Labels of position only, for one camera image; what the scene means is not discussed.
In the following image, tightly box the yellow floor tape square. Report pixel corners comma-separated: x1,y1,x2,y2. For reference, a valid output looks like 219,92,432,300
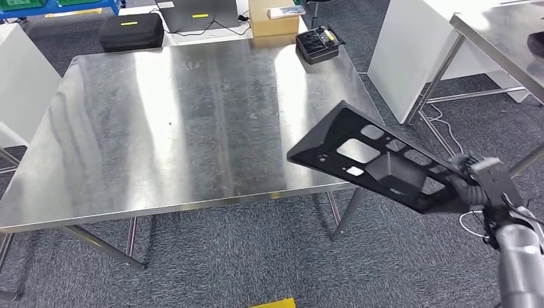
248,297,296,308

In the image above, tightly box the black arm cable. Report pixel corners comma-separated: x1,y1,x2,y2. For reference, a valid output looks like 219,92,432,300
482,193,544,252

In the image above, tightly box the blue plastic bin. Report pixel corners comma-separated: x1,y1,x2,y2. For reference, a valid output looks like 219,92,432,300
0,0,121,21

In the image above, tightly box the white floor cable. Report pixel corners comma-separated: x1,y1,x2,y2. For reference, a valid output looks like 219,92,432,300
425,104,489,239

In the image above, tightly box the black charger cable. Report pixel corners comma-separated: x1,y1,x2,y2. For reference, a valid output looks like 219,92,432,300
163,10,252,37

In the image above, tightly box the brown cardboard box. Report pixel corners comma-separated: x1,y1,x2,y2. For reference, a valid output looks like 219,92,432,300
248,0,300,39

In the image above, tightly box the smartphone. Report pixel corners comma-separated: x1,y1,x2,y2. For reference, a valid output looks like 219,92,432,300
266,4,307,20

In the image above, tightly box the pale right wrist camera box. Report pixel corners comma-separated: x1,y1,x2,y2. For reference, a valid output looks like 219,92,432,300
470,157,524,210

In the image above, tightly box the grey laptop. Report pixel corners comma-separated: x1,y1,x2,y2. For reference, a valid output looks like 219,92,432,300
155,0,240,34

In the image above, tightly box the black device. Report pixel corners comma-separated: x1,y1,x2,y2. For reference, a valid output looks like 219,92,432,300
527,31,544,59

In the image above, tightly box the stainless steel workbench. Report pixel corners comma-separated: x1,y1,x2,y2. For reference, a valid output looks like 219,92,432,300
0,40,386,304

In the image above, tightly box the black remote controller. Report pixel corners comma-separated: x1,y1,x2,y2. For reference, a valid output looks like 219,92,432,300
295,25,346,65

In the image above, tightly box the black plastic car part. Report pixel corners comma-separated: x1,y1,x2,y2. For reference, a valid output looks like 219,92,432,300
287,100,473,215

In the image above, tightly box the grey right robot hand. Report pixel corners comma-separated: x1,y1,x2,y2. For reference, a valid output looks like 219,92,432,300
448,153,482,184

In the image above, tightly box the black zip case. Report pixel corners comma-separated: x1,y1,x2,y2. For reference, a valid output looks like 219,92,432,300
99,12,166,53

